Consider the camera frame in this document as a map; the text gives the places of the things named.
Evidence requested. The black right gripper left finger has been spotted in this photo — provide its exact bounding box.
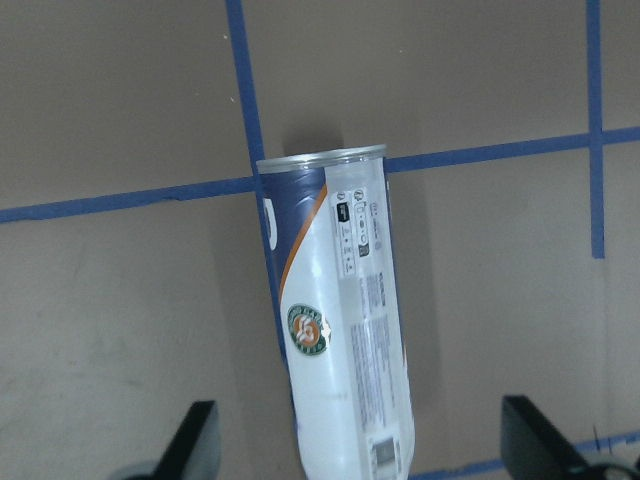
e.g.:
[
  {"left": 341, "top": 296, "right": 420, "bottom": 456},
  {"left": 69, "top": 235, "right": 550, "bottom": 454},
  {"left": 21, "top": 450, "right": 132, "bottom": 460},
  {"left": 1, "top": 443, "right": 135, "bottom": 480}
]
[{"left": 150, "top": 400, "right": 220, "bottom": 479}]

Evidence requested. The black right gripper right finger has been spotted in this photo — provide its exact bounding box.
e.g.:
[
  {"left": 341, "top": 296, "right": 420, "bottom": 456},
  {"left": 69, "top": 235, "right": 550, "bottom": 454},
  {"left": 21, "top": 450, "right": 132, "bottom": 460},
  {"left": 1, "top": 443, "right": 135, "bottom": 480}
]
[{"left": 501, "top": 395, "right": 590, "bottom": 480}]

